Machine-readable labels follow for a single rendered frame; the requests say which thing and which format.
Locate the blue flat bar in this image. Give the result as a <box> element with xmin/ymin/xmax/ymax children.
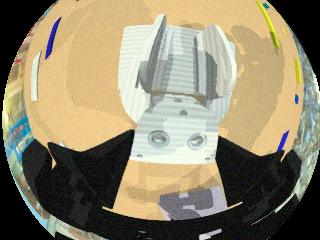
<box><xmin>45</xmin><ymin>17</ymin><xmax>61</xmax><ymax>60</ymax></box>

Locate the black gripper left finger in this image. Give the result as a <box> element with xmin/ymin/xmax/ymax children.
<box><xmin>47</xmin><ymin>129</ymin><xmax>136</xmax><ymax>209</ymax></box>

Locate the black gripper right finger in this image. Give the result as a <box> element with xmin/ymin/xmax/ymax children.
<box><xmin>215</xmin><ymin>136</ymin><xmax>285</xmax><ymax>208</ymax></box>

